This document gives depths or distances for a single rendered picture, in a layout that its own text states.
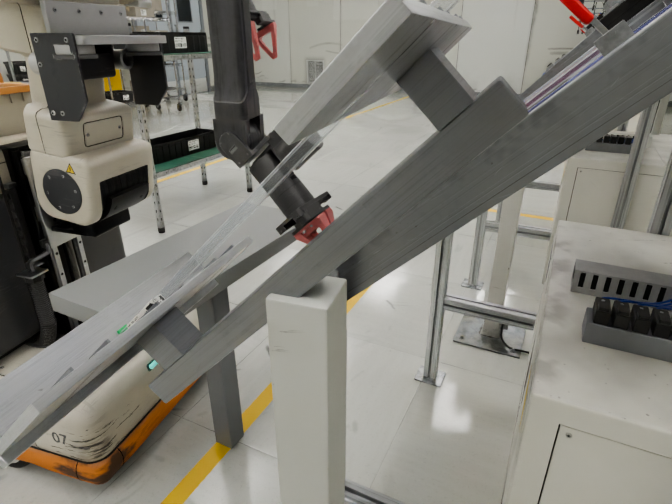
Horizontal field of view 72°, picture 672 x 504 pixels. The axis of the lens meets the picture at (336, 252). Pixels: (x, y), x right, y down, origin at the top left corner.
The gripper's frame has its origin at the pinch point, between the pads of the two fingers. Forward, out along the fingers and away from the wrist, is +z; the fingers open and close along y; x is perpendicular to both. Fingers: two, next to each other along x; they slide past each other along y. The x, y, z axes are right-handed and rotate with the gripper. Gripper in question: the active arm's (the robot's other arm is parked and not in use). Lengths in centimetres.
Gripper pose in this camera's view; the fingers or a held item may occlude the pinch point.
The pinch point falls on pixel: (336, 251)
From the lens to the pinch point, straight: 77.9
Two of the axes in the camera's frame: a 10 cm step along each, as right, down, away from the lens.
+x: -6.4, 5.0, 5.9
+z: 6.3, 7.8, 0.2
